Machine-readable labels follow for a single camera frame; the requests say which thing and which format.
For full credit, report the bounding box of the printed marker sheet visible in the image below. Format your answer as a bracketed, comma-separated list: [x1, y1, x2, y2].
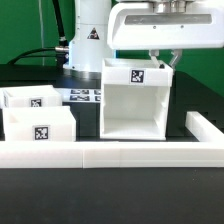
[56, 88, 101, 103]

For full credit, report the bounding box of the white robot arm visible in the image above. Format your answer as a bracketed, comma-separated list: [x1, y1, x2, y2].
[64, 0, 224, 83]

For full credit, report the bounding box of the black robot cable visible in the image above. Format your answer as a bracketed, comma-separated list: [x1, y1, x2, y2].
[7, 0, 70, 66]

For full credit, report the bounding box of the white L-shaped fence wall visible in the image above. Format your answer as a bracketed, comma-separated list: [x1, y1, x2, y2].
[0, 112, 224, 168]

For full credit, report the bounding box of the white drawer cabinet frame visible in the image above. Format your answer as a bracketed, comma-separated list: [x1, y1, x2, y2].
[100, 58, 173, 140]

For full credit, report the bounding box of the white front drawer box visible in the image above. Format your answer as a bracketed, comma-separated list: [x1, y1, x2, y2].
[3, 106, 76, 142]

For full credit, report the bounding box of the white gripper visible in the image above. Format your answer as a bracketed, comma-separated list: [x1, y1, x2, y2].
[107, 0, 224, 69]

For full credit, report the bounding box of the white rear drawer box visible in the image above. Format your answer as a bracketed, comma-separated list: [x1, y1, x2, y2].
[0, 85, 62, 107]

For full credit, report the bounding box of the white drawer box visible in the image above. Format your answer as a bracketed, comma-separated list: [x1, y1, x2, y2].
[3, 106, 76, 142]
[0, 85, 62, 107]

